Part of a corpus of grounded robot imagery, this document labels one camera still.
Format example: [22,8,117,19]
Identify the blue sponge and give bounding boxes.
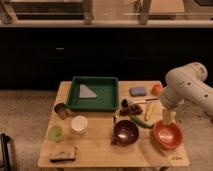
[129,87,147,97]

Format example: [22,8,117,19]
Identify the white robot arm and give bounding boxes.
[160,62,213,125]

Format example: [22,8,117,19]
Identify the green plastic tray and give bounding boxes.
[66,76,119,112]

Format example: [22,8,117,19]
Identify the red bowl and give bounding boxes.
[153,120,183,151]

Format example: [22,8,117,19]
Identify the yellow banana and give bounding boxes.
[145,103,154,121]

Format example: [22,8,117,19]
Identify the green cucumber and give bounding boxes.
[130,115,154,129]

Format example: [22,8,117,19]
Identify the orange tomato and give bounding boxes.
[151,84,163,97]

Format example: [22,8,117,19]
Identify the wooden table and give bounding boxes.
[38,81,189,169]

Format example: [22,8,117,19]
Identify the dark grape bunch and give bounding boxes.
[120,104,143,116]

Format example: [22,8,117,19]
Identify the dark purple bowl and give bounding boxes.
[113,120,139,146]

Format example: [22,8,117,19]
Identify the dark eggplant toy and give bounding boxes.
[121,99,129,109]

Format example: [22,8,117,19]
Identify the grey triangular cloth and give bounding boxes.
[79,84,98,98]

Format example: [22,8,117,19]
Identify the white cup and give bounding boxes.
[70,115,88,134]

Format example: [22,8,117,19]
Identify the brown bread slice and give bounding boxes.
[50,146,77,162]

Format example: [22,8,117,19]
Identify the metal cup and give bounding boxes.
[54,103,71,120]

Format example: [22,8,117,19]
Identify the green cup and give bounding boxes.
[47,125,63,142]

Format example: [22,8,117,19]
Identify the black chair part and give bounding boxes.
[0,133,11,171]

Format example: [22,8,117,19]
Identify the wooden shelf rack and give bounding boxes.
[0,0,213,28]

